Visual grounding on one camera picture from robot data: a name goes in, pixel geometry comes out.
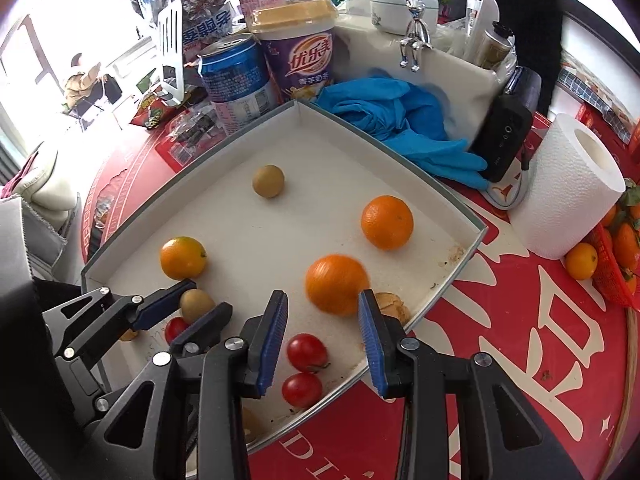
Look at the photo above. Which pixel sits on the purple instant tea cup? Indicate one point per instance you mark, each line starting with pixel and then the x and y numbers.
pixel 300 60

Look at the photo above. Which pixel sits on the blue drink can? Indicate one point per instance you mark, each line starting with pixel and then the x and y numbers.
pixel 235 85

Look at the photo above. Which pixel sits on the black portable speaker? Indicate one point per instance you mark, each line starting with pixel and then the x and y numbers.
pixel 505 130

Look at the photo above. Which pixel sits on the red printed table mat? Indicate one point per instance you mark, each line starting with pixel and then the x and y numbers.
pixel 500 360

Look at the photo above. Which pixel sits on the green red snack packet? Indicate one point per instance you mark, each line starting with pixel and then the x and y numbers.
pixel 152 110

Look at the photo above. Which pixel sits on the white ceramic lidded jar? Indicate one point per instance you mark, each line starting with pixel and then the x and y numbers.
pixel 395 10

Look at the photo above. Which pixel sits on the small orange kumquat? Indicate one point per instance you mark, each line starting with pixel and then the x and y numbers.
pixel 581 261
pixel 183 258

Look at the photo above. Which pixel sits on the red cherry tomato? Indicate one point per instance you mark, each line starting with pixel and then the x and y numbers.
pixel 301 389
pixel 175 329
pixel 307 352

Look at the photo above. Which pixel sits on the silver rabbit figurine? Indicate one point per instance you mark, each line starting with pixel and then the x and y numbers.
pixel 415 35

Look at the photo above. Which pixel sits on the pile of leafy tangerines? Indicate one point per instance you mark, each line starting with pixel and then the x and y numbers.
pixel 625 245

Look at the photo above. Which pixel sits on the brown longan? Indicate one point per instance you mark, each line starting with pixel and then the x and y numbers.
pixel 195 305
pixel 268 181

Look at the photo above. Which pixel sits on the clear printed snack bag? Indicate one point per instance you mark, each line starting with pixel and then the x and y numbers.
pixel 200 15

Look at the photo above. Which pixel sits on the blue rubber glove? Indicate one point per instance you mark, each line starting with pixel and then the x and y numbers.
pixel 440 157
pixel 370 105

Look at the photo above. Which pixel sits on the white padded cushion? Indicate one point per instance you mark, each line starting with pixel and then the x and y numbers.
pixel 42 185

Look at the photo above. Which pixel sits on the white tube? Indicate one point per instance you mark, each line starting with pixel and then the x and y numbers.
pixel 482 20

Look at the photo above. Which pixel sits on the clear snack packet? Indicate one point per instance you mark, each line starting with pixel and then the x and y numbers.
pixel 197 132

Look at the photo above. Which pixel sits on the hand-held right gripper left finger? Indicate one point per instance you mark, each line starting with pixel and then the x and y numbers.
pixel 272 340

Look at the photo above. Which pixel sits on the grey felt cloth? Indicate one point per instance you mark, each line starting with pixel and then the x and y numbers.
pixel 22 245

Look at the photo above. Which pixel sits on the white paper towel roll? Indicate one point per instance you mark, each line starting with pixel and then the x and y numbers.
pixel 560 195

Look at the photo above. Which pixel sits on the toy sink with faucet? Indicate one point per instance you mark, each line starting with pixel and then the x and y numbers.
pixel 465 90

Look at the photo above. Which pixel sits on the black checked cloth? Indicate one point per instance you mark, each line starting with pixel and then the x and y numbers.
pixel 595 90

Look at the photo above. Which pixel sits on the round orange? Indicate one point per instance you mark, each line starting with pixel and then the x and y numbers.
pixel 387 222
pixel 336 285

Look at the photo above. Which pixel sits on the red plastic basket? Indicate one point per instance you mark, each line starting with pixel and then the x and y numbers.
pixel 612 280

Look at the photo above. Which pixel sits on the grey tray white inside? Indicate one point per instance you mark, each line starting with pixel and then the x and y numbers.
pixel 310 170

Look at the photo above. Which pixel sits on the stack of red gift boxes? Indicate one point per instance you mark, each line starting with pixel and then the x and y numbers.
pixel 587 116

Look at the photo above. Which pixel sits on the white plastic stand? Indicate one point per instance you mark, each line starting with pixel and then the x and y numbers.
pixel 172 50

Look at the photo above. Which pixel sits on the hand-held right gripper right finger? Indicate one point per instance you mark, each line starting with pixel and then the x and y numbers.
pixel 371 345

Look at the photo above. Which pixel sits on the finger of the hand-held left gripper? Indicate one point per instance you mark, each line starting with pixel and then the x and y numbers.
pixel 207 322
pixel 160 305

